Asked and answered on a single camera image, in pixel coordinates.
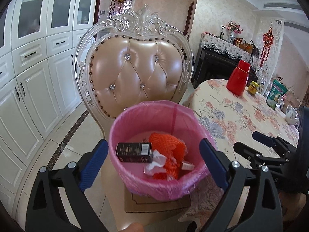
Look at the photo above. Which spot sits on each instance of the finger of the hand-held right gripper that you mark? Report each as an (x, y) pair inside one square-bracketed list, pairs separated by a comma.
[(262, 136), (246, 149)]

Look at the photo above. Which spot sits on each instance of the yellow lid glass jar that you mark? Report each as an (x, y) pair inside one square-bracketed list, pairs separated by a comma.
[(253, 87)]

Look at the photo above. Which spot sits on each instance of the red thermos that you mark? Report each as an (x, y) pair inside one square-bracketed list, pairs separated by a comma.
[(237, 79)]

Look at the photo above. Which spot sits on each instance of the round floral-cloth table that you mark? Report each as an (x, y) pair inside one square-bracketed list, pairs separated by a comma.
[(229, 116)]

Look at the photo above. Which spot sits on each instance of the orange foam net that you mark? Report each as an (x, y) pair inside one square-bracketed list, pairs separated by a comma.
[(169, 174), (166, 145)]

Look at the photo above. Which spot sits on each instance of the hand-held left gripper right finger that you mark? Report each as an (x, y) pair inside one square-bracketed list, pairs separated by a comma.
[(214, 164)]

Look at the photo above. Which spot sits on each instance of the person's left hand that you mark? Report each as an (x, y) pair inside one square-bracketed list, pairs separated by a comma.
[(134, 227)]

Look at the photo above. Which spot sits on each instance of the white paper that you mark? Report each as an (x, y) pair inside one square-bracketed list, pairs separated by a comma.
[(188, 166)]

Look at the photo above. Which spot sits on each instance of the white tissue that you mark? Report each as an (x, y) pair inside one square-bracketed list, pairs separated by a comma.
[(154, 164)]

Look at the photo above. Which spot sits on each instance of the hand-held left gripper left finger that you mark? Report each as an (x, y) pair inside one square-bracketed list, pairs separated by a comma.
[(94, 166)]

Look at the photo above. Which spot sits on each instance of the dark wooden door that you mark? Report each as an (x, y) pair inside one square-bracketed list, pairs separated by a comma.
[(99, 4)]

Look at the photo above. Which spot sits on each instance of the black carton box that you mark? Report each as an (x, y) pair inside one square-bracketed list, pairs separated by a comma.
[(134, 152)]

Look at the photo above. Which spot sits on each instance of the ceiling air vent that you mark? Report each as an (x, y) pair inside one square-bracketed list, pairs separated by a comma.
[(277, 5)]

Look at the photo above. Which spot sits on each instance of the dark patterned handbag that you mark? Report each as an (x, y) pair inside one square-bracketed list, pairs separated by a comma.
[(254, 48)]

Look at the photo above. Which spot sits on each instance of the white floral teapot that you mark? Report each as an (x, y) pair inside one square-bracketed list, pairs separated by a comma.
[(291, 116)]

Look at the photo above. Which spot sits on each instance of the white lattice screen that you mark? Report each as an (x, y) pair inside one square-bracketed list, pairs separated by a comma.
[(120, 7)]

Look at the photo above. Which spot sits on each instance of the orange handbag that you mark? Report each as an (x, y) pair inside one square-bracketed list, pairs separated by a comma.
[(247, 46)]

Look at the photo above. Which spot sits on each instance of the small dark stand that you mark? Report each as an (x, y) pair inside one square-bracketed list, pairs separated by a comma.
[(222, 33)]

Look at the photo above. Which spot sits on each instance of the floral lace cover cloth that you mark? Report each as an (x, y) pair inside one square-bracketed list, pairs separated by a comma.
[(224, 44)]

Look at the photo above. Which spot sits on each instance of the green snack bag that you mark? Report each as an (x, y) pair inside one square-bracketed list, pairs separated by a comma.
[(276, 96)]

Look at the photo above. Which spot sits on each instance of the black piano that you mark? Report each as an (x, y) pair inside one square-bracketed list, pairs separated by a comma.
[(212, 67)]

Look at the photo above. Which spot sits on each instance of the white glass door cabinet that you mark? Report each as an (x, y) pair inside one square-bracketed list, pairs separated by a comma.
[(36, 89)]

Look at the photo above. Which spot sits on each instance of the ornate white beige chair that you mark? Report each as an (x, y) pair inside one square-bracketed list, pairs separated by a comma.
[(135, 72)]

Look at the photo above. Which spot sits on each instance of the red knot wall hanging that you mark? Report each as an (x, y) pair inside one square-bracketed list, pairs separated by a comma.
[(268, 38)]

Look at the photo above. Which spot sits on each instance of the vase with pink flowers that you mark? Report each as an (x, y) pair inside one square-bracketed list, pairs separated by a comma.
[(232, 36)]

